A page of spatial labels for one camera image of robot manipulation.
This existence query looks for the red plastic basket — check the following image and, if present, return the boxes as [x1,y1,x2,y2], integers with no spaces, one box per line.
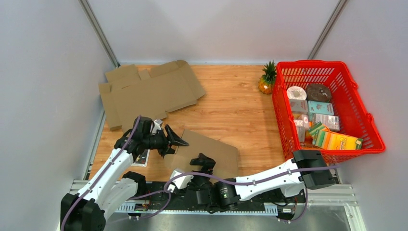
[272,60,386,164]

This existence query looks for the yellow orange snack box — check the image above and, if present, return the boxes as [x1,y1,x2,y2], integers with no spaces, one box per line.
[312,130,363,151]

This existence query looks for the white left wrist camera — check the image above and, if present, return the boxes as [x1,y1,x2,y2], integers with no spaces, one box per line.
[151,119,163,134]

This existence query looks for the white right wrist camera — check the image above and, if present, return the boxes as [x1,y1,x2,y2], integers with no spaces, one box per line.
[165,168,194,193]

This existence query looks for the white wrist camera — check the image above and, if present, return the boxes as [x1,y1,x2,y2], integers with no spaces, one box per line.
[165,168,194,193]
[151,119,163,134]

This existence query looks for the brown cardboard box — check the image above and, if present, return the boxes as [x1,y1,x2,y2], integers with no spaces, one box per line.
[164,129,239,179]

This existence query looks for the brown chocolate donut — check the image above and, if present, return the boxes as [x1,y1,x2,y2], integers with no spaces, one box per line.
[306,83,332,103]

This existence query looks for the grey slotted cable duct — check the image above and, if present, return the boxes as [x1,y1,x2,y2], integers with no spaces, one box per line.
[116,201,278,216]

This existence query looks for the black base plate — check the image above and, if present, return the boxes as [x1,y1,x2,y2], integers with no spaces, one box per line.
[126,189,306,220]

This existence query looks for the green striped box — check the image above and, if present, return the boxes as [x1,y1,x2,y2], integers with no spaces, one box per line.
[306,122,330,138]

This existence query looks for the grey patterned carton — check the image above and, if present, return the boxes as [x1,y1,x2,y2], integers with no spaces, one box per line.
[312,114,340,132]

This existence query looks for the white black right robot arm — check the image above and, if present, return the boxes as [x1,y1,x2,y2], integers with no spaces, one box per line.
[183,150,335,213]

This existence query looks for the teal small carton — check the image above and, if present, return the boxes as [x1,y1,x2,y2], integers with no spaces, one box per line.
[307,101,334,116]

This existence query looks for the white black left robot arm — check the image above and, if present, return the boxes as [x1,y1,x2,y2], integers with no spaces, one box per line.
[60,116,189,231]

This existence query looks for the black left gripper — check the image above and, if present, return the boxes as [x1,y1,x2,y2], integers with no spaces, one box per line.
[143,125,189,161]

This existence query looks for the pink grey small carton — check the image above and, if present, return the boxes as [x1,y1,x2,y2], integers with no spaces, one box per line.
[289,99,309,115]

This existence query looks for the black star packet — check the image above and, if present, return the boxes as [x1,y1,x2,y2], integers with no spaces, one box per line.
[131,150,150,167]

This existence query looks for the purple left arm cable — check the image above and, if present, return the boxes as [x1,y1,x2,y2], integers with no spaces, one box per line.
[60,115,173,231]

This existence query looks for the small pineapple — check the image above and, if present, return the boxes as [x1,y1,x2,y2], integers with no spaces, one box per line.
[258,60,277,94]

